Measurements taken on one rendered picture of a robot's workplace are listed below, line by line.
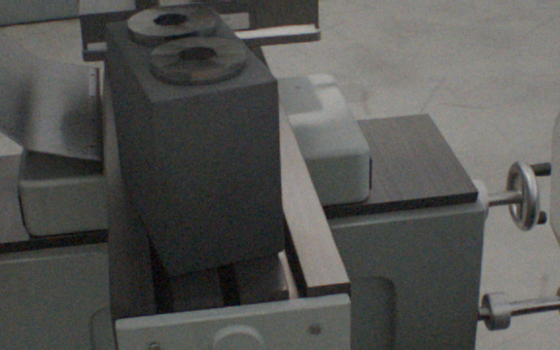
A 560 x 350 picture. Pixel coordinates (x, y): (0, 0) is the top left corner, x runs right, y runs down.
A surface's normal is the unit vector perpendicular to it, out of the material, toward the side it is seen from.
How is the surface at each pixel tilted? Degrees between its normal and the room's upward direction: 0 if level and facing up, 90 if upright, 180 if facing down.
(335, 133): 0
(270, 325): 90
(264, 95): 90
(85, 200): 90
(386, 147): 0
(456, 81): 0
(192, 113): 90
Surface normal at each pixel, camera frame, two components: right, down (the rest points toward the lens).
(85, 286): 0.15, 0.47
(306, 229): -0.04, -0.88
